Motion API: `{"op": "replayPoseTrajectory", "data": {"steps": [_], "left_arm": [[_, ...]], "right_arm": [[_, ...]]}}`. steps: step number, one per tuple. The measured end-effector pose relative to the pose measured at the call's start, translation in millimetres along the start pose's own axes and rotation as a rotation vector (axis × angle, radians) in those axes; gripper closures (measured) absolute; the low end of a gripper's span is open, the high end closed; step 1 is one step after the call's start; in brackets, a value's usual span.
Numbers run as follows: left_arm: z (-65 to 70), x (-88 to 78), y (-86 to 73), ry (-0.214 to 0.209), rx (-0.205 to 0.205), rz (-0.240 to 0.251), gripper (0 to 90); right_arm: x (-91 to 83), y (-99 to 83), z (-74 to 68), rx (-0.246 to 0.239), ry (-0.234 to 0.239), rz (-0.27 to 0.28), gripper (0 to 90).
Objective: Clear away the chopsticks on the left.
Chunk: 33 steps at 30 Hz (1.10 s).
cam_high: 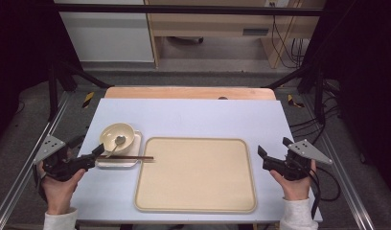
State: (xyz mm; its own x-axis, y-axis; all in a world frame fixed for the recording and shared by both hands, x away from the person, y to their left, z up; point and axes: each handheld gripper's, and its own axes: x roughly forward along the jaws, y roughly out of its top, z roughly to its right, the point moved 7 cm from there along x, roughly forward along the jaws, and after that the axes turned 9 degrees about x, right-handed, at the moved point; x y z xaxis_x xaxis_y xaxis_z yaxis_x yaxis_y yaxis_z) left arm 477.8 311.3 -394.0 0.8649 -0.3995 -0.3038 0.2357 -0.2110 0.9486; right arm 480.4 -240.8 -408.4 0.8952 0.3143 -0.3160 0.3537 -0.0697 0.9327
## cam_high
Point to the brown chopstick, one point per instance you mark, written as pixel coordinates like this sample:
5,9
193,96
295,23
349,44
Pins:
133,156

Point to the metal spoon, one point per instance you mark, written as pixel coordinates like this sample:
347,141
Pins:
119,140

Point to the white square plate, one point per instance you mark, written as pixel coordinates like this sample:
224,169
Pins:
133,161

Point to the beige rectangular tray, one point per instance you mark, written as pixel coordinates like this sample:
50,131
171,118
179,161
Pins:
196,179

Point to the wooden table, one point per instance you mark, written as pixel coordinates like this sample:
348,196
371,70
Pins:
184,93

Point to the black metal stand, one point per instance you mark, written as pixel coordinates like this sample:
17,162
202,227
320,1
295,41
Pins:
318,96
53,89

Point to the grey desk label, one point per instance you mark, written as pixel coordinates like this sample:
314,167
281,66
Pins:
256,32

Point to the black curtain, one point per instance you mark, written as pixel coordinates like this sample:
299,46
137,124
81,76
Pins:
366,64
21,48

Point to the white cabinet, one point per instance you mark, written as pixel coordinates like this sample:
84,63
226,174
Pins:
107,35

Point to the cream bowl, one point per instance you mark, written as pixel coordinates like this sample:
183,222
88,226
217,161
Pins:
111,135

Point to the yellow black tape marker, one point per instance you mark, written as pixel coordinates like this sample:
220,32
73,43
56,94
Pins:
88,99
292,100

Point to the aluminium rail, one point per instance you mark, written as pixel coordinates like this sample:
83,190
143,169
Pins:
347,188
14,195

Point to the black metal crossbar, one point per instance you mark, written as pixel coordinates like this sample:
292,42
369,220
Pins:
184,9

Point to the person's left hand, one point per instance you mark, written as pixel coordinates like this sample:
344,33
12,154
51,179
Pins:
57,195

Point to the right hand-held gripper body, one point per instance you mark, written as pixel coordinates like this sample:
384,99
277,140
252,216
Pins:
307,149

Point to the wooden desk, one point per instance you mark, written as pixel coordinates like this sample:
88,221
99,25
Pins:
209,27

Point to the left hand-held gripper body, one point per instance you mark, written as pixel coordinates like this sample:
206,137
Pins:
51,147

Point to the person's right hand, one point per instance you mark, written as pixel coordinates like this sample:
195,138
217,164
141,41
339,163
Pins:
295,190

